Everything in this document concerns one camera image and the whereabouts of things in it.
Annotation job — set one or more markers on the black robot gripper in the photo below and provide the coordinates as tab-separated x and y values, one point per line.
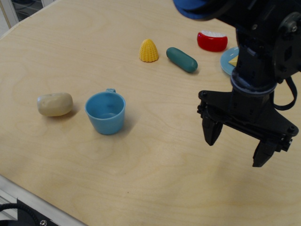
256	116

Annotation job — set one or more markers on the green toy cucumber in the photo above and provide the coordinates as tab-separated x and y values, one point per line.
181	59

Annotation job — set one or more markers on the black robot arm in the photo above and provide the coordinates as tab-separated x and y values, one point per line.
268	33

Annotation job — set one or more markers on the light blue plastic cup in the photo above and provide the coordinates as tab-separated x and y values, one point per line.
106	111

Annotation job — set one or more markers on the yellow toy cheese wedge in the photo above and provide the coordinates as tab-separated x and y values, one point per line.
234	61

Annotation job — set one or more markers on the light blue plate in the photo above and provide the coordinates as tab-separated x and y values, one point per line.
226	57

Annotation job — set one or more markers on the yellow toy corn piece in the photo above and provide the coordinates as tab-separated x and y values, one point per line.
148	51

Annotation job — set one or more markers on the beige toy potato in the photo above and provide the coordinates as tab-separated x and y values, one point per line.
56	104

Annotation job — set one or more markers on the black corner bracket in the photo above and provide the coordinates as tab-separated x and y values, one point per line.
26	219

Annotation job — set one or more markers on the aluminium table frame rail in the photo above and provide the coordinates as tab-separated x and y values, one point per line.
13	193

